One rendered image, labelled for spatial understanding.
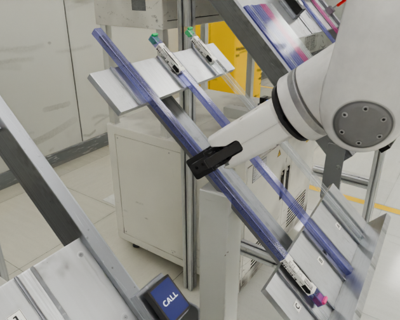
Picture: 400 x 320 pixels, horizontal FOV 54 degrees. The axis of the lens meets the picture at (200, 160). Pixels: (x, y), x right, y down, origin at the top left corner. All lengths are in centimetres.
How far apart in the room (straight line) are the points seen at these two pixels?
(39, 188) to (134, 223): 123
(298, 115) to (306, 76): 4
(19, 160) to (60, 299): 19
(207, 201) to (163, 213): 92
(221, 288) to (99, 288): 33
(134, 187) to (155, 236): 23
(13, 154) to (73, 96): 224
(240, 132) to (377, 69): 19
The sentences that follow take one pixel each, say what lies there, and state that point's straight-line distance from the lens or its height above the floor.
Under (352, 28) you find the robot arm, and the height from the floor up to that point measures 112.
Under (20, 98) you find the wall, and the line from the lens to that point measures 259.
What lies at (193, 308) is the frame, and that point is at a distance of 55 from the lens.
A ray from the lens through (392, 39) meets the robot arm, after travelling 32.
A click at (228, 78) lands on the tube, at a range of 75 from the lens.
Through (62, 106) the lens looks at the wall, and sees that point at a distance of 277.
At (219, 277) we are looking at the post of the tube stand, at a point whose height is 64.
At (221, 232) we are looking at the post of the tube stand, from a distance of 71.
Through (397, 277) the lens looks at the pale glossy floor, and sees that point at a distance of 193.
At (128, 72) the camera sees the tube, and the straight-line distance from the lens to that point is 59.
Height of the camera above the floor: 115
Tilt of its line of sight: 25 degrees down
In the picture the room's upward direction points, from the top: straight up
